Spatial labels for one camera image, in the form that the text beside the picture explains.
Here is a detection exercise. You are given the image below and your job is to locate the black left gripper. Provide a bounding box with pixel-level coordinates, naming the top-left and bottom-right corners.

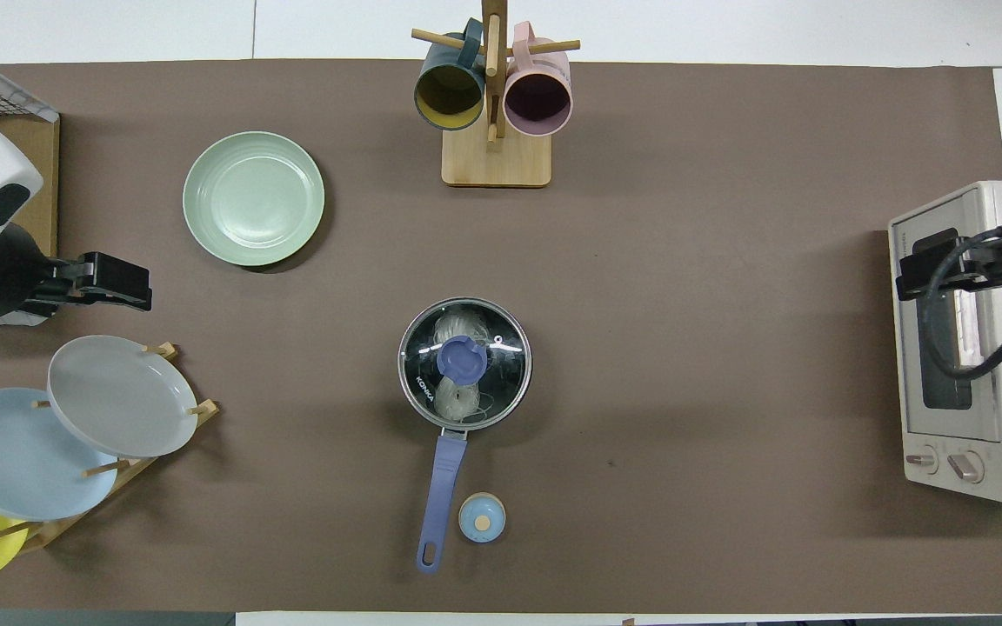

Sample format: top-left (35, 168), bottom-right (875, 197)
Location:
top-left (53, 252), bottom-right (154, 312)

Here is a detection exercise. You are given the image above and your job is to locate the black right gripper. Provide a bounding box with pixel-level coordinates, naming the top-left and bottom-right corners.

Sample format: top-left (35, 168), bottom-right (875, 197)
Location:
top-left (897, 228), bottom-right (1002, 301)

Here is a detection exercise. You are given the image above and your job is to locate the glass lid with blue knob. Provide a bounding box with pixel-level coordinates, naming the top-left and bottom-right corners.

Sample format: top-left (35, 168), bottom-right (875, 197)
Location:
top-left (397, 297), bottom-right (533, 431)

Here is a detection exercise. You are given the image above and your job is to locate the white vermicelli bundle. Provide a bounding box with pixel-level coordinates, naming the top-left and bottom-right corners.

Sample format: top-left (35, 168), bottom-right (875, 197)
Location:
top-left (430, 311), bottom-right (495, 420)

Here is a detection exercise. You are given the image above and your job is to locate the grey plate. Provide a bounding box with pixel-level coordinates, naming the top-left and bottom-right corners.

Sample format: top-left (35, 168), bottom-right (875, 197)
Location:
top-left (47, 336), bottom-right (200, 459)

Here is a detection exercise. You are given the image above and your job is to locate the pale green plate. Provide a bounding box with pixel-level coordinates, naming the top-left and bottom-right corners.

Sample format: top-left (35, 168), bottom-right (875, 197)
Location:
top-left (183, 131), bottom-right (326, 267)

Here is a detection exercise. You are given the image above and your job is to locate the light blue plate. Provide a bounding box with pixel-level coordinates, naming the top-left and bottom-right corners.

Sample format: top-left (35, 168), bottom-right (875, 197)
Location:
top-left (0, 388), bottom-right (119, 522)

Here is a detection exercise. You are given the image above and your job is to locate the wooden plate rack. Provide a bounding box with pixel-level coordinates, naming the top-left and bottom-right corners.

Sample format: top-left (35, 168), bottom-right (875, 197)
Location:
top-left (0, 342), bottom-right (220, 553)

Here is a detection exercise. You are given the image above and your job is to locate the beige toaster oven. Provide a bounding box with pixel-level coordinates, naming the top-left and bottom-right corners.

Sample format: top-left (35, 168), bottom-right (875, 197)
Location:
top-left (888, 181), bottom-right (1002, 503)

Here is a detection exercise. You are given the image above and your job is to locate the brown table mat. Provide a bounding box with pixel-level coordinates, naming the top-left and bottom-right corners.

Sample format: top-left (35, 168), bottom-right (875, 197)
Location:
top-left (0, 59), bottom-right (1002, 614)

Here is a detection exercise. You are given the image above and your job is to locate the dark teal mug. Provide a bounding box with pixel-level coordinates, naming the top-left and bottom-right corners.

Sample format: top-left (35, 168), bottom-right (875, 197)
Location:
top-left (414, 19), bottom-right (489, 131)

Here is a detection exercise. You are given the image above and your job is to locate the wooden mug tree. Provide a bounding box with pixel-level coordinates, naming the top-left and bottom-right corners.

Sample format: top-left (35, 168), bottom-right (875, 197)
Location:
top-left (411, 0), bottom-right (581, 188)

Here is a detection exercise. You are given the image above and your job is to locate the pink mug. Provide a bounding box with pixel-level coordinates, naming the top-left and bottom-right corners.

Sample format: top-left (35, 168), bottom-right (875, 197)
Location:
top-left (503, 22), bottom-right (573, 137)

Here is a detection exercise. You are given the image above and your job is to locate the small round blue jar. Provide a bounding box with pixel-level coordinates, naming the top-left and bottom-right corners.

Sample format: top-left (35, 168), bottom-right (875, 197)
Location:
top-left (458, 493), bottom-right (506, 543)

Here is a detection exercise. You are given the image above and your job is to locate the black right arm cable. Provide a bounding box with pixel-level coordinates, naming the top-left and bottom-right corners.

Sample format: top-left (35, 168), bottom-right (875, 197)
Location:
top-left (916, 228), bottom-right (1002, 379)

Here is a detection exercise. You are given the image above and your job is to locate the wooden shelf with wire basket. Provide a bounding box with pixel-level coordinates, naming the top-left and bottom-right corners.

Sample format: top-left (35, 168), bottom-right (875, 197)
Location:
top-left (0, 42), bottom-right (61, 257)

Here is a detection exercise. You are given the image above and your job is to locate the black pot with blue handle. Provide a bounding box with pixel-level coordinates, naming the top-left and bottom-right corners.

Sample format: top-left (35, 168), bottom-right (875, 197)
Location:
top-left (397, 297), bottom-right (533, 575)

